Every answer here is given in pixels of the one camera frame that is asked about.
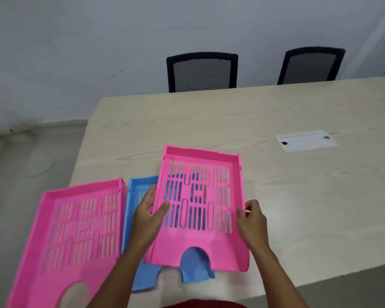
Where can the person's left hand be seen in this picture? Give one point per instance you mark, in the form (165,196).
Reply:
(146,221)

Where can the person's right hand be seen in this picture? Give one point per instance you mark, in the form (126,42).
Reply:
(254,226)

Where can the person's right thumb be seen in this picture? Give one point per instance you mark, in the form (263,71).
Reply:
(240,218)

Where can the person's left thumb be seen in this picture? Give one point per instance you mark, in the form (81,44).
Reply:
(162,210)

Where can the pink plastic paper tray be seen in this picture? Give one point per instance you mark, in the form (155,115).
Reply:
(72,235)
(199,221)

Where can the person's right forearm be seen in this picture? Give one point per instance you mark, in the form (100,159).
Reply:
(276,279)

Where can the person's left forearm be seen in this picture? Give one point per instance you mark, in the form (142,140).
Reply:
(115,275)

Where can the blue plastic paper tray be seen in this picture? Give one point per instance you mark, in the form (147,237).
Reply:
(192,267)

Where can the person's red clothing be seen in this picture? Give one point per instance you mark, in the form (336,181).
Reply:
(205,303)

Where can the black mesh office chair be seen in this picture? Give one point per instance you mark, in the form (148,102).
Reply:
(310,65)
(201,72)

